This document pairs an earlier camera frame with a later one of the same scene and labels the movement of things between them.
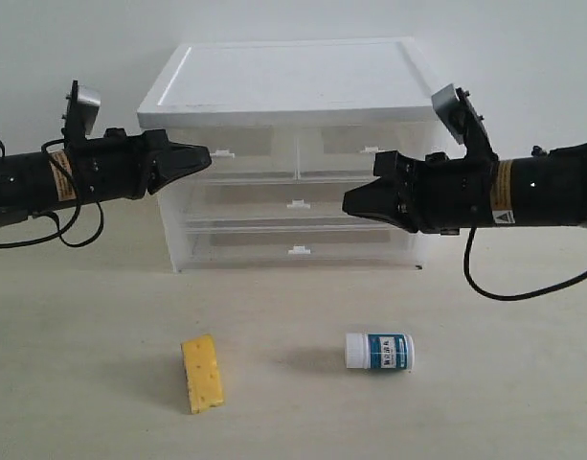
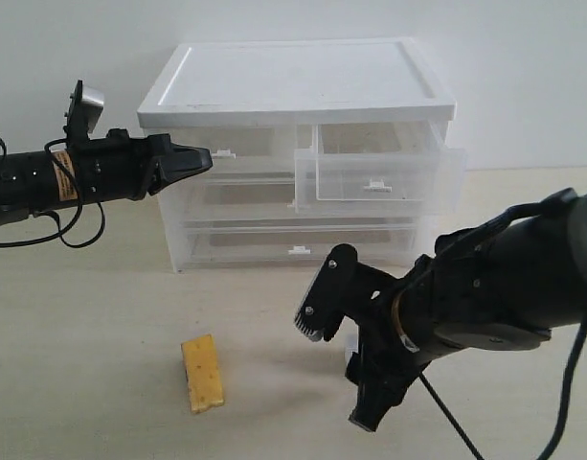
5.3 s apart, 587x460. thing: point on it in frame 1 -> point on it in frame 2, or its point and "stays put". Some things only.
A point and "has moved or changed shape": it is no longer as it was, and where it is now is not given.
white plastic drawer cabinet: [291, 126] stays put
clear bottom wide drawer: [314, 243] stays put
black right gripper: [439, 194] -> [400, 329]
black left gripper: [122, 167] stays put
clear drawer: [348, 151] has moved or changed shape
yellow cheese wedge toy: [202, 373] stays put
